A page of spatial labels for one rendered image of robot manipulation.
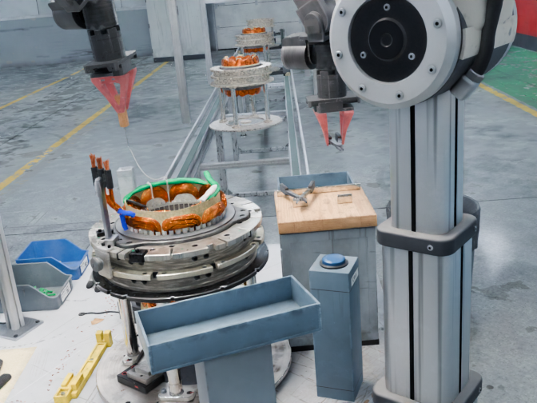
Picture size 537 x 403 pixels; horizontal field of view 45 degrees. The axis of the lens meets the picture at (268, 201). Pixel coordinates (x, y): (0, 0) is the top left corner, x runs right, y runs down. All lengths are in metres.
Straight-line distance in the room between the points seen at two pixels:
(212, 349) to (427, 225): 0.33
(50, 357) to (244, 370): 0.64
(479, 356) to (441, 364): 1.90
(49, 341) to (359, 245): 0.73
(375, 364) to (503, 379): 1.43
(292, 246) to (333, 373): 0.25
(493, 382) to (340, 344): 1.58
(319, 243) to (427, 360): 0.41
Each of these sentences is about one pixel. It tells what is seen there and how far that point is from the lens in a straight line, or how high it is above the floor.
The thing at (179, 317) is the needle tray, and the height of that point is 1.04.
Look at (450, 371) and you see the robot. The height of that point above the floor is 0.98.
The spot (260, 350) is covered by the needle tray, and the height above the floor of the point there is 1.01.
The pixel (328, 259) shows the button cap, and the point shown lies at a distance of 1.13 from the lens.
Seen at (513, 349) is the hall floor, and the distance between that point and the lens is 2.91.
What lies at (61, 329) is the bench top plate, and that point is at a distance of 1.61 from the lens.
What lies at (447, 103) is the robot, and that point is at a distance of 0.83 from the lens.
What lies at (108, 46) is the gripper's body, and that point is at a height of 1.42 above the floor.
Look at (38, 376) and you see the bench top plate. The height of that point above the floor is 0.78.
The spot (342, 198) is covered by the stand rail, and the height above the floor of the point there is 1.08.
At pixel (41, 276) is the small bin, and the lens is 1.83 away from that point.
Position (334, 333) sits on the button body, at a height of 0.92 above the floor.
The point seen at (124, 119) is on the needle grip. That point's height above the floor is 1.28.
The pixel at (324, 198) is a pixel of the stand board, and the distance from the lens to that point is 1.37.
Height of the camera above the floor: 1.50
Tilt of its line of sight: 19 degrees down
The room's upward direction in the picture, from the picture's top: 5 degrees counter-clockwise
